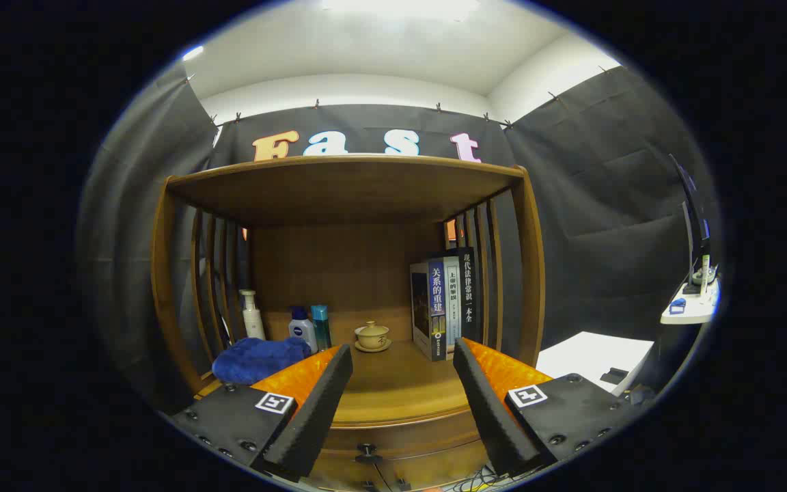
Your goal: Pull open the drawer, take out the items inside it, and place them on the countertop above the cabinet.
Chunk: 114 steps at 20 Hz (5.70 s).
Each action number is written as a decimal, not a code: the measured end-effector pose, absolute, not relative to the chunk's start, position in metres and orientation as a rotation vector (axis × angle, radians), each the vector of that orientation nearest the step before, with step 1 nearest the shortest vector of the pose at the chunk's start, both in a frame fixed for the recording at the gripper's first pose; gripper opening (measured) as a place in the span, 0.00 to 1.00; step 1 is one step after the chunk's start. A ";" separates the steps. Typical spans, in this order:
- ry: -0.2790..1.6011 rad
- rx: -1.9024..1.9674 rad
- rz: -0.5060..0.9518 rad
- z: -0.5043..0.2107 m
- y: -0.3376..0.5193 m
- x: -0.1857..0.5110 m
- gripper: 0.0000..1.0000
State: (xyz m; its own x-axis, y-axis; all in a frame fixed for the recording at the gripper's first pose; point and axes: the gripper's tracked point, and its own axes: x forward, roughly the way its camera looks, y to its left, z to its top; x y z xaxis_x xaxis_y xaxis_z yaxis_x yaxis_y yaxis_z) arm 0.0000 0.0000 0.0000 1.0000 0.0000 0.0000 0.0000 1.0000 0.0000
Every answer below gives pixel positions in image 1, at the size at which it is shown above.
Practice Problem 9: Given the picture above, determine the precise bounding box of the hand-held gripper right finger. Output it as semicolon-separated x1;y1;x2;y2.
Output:
453;337;640;478

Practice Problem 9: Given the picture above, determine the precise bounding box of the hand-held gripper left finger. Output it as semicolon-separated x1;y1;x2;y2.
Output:
169;344;354;483

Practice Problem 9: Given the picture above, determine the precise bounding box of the wooden drawer with black knob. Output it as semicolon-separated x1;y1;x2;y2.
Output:
312;409;497;489

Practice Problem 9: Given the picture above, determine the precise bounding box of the wooden countertop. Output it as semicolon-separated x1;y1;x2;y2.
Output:
192;340;538;428

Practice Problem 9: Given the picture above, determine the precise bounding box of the wooden cabinet with slatted sides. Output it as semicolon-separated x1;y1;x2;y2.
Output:
151;154;546;492

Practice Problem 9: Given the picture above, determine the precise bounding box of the white lotion bottle blue cap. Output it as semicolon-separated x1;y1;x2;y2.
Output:
288;306;318;355

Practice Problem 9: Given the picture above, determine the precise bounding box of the teal slim bottle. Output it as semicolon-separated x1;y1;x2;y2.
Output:
310;304;332;351

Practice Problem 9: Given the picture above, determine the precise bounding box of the blue folded towel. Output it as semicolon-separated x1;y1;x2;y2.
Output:
212;337;312;385

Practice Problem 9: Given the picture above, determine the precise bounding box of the beige lidded teacup with saucer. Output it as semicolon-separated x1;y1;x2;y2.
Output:
354;320;392;353

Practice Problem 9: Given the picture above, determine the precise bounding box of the white pump bottle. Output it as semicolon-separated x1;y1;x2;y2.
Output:
239;290;266;341

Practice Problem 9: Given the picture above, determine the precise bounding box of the book with blue spine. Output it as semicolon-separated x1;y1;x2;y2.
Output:
410;260;447;361

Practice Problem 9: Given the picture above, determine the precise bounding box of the book with black spine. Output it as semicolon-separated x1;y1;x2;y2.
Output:
458;247;482;346

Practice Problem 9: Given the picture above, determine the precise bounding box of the white side desk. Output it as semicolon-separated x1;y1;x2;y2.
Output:
660;273;721;325

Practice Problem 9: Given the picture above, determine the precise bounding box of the black backdrop cloth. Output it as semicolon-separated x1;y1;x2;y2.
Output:
78;61;715;411

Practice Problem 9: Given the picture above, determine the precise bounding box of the dark computer monitor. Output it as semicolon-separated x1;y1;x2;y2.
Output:
668;154;712;295

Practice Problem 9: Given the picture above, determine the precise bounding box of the tangle of cables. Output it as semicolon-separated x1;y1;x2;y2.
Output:
448;465;503;492

